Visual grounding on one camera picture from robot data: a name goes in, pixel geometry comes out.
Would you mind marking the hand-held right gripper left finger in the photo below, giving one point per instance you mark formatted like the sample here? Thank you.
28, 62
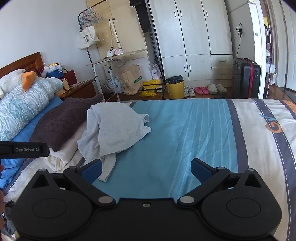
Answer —
92, 170

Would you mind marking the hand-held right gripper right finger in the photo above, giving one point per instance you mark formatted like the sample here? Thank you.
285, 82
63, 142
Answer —
201, 170

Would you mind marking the light grey sweatshirt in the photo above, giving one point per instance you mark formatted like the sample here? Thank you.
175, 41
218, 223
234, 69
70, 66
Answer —
115, 129

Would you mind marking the black metal clothes rack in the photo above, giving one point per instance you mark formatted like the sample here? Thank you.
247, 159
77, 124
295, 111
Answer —
152, 87

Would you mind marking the bunch of clothes hangers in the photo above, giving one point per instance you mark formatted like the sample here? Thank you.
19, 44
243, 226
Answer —
89, 18

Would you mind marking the person's left hand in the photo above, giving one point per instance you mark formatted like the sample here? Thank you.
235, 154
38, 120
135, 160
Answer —
1, 208

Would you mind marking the blue bed sheet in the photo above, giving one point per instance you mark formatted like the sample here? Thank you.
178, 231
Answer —
11, 169

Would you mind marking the cream blanket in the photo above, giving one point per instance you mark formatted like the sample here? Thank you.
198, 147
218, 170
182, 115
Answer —
67, 153

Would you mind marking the striped bed cover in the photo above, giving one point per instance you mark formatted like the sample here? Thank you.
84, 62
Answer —
185, 139

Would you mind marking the light blue quilt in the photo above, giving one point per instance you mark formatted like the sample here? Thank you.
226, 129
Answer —
23, 106

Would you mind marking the brown knitted pillow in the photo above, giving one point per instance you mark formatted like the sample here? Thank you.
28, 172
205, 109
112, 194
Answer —
62, 120

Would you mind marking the dark grey cloth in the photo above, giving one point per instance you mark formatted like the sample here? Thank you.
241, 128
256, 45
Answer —
9, 220

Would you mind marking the white plush toy orange beak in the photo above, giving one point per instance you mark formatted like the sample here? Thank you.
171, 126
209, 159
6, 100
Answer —
11, 78

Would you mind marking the white sandal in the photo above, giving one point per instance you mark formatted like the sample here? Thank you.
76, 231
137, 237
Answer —
191, 91
186, 92

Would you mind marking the pink slipper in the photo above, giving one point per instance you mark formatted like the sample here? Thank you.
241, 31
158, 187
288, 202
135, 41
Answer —
205, 90
198, 90

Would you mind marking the wooden nightstand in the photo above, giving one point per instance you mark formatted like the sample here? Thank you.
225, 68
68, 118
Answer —
81, 90

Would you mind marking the grey slipper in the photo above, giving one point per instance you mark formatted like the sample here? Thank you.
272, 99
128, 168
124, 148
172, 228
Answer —
222, 88
212, 89

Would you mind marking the yellow trash bin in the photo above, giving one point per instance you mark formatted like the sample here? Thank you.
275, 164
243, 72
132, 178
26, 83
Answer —
174, 91

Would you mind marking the pile of plush toys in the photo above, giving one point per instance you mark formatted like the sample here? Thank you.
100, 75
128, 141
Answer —
53, 69

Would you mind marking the dark red bag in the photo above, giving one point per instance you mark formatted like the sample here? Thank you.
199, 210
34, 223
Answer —
70, 77

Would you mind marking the blue white bag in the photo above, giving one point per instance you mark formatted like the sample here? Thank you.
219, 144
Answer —
114, 85

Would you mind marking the wooden headboard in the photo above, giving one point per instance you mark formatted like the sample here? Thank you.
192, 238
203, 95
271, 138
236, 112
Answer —
23, 61

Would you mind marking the brown paper bag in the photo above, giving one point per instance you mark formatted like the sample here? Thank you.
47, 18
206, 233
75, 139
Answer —
128, 80

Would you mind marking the yellow plastic bag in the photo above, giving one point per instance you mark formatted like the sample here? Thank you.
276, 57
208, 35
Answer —
150, 84

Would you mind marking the black suitcase red stripe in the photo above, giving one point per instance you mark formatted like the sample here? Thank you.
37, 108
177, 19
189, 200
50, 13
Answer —
245, 78

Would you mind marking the white plastic bag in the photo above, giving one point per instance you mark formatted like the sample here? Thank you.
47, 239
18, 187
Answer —
155, 71

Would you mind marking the pink box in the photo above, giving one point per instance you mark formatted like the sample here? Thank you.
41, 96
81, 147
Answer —
119, 52

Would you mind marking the rolling side table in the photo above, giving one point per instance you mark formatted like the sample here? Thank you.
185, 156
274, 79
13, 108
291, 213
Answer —
129, 53

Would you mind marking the white tote bag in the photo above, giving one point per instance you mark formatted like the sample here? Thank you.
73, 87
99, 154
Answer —
87, 38

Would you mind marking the metal shelf rack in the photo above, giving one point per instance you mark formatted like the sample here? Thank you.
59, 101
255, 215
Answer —
269, 58

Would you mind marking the white wardrobe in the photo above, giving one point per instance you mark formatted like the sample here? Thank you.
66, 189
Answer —
196, 34

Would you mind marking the beige wooden cabinet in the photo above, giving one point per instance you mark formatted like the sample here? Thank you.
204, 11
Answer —
124, 27

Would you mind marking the white narrow door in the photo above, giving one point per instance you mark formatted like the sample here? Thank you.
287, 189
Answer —
289, 46

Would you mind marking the black hanging garment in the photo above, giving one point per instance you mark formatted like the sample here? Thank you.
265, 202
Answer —
142, 16

